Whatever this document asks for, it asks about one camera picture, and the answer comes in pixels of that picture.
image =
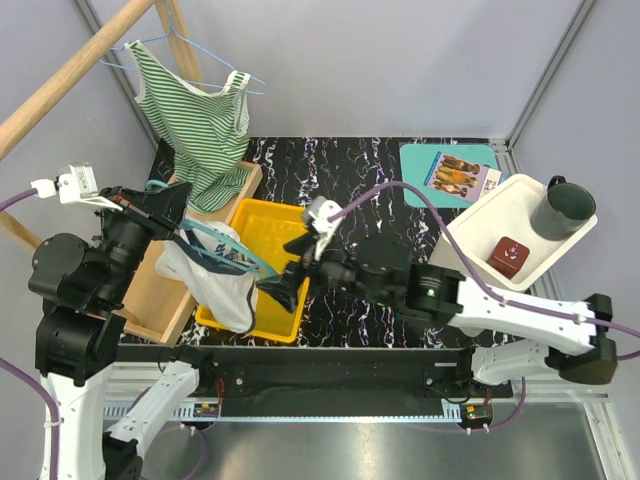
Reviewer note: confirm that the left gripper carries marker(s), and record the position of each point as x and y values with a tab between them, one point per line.
168	203

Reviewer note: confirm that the teal plastic hanger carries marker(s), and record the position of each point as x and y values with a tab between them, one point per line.
231	255

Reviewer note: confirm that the green striped tank top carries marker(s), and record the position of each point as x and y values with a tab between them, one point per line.
209	132

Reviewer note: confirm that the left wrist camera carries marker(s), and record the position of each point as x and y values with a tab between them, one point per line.
76	184

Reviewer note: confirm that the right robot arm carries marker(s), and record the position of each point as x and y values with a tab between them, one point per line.
569	338

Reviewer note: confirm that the red brown plug cube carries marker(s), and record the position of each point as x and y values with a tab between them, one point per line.
508	257

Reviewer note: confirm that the small picture book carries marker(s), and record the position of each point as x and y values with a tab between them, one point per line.
461	179

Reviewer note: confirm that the dark green mug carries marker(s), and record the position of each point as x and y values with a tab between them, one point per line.
564	209

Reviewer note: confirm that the yellow plastic tray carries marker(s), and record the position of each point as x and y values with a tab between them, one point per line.
264	227

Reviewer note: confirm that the white tank top navy trim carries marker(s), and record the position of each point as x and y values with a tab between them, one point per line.
232	299

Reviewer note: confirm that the teal cutting mat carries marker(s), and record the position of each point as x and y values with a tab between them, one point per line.
416	160

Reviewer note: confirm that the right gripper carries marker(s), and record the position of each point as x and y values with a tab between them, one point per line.
285	287

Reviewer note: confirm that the white rectangular bin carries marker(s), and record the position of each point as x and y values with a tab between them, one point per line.
467	242

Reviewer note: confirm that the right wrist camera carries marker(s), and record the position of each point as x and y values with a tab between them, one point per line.
318	218

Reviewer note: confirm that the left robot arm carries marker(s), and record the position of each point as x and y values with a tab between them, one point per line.
83	287

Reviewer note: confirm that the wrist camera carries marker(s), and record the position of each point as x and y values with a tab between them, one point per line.
318	218
76	184

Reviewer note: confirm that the light blue wire hanger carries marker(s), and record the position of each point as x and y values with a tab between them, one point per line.
173	31

